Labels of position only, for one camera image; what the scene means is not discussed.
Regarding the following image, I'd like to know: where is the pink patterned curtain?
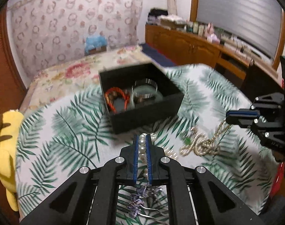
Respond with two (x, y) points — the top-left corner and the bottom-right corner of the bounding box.
(8, 0), (143, 79)

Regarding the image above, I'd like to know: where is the green stone pendant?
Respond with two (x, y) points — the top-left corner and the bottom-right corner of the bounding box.
(180, 131), (195, 145)

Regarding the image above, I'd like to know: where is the black open jewelry box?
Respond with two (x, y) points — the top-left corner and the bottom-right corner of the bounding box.
(99, 62), (184, 134)

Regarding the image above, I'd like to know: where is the pale green jade bangle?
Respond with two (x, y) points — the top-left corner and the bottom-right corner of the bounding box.
(130, 85), (163, 107)

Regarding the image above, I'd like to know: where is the pink item on sideboard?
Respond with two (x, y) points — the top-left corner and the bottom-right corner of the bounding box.
(204, 23), (220, 44)

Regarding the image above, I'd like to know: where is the silver bangle in box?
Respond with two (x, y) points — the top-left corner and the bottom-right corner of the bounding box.
(132, 79), (158, 100)

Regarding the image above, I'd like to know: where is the blue bag on bed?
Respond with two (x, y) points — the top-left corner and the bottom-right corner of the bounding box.
(85, 36), (107, 55)

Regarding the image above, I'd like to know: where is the palm leaf print cloth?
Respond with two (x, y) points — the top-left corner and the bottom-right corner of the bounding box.
(15, 65), (278, 217)

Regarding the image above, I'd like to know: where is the brown louvered wardrobe door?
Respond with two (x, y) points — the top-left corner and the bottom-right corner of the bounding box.
(0, 7), (27, 114)

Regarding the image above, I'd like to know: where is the wooden sideboard cabinet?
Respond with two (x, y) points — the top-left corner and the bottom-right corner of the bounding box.
(145, 24), (282, 87)

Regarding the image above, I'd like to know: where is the red braided beaded bracelet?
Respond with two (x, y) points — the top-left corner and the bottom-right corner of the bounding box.
(104, 87), (131, 113)

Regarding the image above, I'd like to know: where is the window blind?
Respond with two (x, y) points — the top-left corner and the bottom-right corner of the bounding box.
(197, 0), (282, 57)

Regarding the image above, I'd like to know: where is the yellow plush toy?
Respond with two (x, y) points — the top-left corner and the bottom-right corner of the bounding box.
(0, 110), (24, 212)

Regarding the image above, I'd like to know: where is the cream pearl strand necklace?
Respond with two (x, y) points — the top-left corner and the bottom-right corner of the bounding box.
(179, 119), (232, 157)

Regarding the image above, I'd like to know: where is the white pearl necklace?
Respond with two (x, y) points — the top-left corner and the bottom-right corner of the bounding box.
(137, 133), (178, 178)

